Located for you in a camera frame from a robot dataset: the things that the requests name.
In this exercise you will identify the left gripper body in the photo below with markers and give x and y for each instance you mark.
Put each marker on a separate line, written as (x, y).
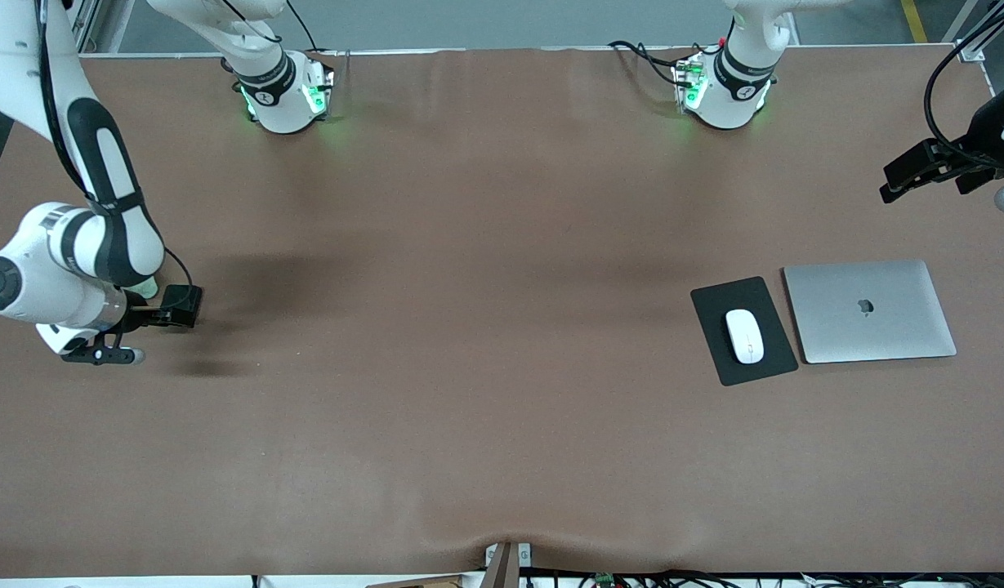
(983, 131)

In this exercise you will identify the small black square box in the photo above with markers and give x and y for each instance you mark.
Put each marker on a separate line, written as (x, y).
(183, 306)

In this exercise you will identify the white computer mouse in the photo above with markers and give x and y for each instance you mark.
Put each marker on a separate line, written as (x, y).
(744, 336)

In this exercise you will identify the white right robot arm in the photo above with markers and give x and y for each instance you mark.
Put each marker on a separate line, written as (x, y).
(60, 278)

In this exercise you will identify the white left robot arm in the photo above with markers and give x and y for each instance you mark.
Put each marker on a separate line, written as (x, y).
(734, 90)

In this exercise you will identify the black mouse pad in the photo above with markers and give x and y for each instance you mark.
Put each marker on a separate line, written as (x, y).
(763, 298)

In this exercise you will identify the green dinosaur plush toy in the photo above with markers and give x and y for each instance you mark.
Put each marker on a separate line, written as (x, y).
(148, 287)

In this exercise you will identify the silver closed laptop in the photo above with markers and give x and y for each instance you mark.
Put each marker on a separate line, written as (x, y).
(869, 314)

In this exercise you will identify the brown table cover cloth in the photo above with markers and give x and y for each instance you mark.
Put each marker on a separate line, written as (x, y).
(469, 425)

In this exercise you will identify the aluminium frame profile with bracket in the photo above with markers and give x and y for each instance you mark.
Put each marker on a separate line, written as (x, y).
(85, 24)
(979, 37)

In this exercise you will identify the brown camera mount post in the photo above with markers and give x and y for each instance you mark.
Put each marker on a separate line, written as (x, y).
(506, 567)

